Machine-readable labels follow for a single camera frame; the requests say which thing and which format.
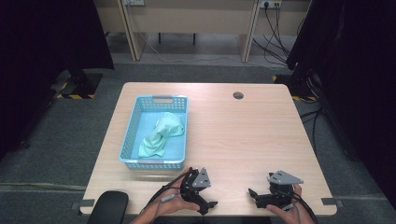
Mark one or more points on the wall socket with black plugs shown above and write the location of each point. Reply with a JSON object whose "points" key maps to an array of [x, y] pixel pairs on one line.
{"points": [[270, 3]]}

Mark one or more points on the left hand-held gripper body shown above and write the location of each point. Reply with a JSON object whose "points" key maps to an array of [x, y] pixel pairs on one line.
{"points": [[200, 180]]}

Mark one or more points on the person's right hand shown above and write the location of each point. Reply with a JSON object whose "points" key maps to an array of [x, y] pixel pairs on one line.
{"points": [[285, 215]]}

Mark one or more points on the mint green cloth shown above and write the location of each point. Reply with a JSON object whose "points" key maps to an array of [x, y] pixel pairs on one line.
{"points": [[162, 130]]}

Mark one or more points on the wide light wooden desk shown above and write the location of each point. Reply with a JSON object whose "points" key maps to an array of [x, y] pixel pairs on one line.
{"points": [[186, 18]]}

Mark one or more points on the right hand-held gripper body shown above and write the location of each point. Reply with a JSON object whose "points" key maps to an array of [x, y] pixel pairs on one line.
{"points": [[281, 178]]}

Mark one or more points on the dark curtain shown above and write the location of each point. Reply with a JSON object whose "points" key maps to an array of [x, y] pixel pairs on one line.
{"points": [[367, 93], [37, 62]]}

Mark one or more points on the grey table corner bracket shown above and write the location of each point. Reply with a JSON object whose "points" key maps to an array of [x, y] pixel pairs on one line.
{"points": [[87, 202], [331, 202]]}

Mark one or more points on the yellow black hazard tape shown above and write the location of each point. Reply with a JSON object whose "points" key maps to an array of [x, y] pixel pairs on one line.
{"points": [[76, 96], [297, 98]]}

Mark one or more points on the person's left hand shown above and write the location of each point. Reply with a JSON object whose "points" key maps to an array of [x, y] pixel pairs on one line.
{"points": [[174, 203]]}

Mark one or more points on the black stand base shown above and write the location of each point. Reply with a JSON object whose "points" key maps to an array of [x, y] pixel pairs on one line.
{"points": [[300, 84], [82, 82]]}

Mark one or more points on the white wall socket strip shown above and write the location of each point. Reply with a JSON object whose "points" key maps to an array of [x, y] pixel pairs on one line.
{"points": [[134, 2]]}

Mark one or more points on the light blue plastic basket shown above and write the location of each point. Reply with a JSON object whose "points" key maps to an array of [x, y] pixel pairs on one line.
{"points": [[149, 119]]}

